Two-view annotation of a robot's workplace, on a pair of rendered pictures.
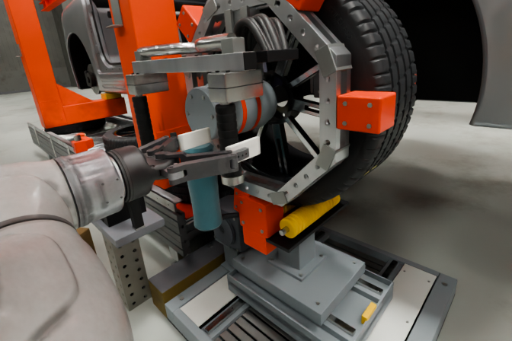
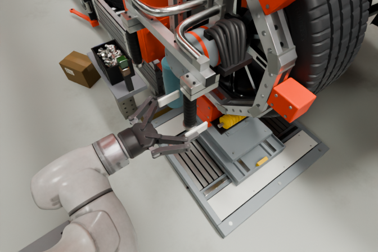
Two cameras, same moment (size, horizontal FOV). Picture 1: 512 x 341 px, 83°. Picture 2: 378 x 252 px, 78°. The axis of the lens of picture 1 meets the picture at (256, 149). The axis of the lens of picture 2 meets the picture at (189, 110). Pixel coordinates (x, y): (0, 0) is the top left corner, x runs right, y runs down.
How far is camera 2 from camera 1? 41 cm
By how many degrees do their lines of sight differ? 36
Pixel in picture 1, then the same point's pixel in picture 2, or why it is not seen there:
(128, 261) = not seen: hidden behind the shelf
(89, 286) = (122, 234)
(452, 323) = (312, 170)
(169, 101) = (153, 0)
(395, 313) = (279, 160)
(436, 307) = (305, 162)
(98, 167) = (117, 156)
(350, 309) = (252, 156)
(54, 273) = (111, 234)
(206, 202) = not seen: hidden behind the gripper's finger
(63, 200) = (103, 174)
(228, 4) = not seen: outside the picture
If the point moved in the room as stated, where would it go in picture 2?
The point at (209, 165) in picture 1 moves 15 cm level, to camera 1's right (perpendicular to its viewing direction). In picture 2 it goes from (173, 151) to (234, 160)
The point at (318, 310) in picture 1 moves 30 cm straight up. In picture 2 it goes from (232, 157) to (243, 126)
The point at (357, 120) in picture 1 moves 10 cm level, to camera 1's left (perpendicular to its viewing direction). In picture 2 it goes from (280, 108) to (243, 104)
